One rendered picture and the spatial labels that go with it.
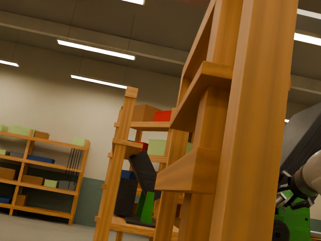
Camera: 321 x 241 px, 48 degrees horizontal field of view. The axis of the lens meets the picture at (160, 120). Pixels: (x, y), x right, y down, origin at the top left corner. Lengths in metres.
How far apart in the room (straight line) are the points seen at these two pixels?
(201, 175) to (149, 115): 4.58
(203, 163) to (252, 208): 0.14
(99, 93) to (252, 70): 9.95
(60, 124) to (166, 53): 3.69
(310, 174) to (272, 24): 0.45
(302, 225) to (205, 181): 0.70
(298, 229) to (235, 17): 0.74
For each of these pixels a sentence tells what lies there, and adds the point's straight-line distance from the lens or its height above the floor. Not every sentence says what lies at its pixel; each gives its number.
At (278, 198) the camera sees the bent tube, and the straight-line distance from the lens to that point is 1.34.
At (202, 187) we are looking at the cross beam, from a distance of 0.74.
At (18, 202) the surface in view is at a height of 0.35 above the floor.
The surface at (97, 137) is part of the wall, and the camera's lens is 10.35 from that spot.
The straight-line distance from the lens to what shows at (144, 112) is 5.23.
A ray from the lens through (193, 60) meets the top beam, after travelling 1.87.
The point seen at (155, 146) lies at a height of 1.78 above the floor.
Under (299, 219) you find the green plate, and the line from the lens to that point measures 1.39.
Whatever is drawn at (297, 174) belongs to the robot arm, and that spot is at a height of 1.29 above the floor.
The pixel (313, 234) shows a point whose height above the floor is 1.12.
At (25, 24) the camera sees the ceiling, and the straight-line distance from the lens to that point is 9.19.
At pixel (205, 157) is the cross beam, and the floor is 1.26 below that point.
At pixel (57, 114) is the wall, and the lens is 10.56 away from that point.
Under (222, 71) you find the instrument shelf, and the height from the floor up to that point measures 1.52.
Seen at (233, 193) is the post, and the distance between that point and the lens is 0.66.
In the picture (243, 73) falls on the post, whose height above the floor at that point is 1.41.
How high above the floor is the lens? 1.17
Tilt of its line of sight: 11 degrees up
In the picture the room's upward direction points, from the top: 10 degrees clockwise
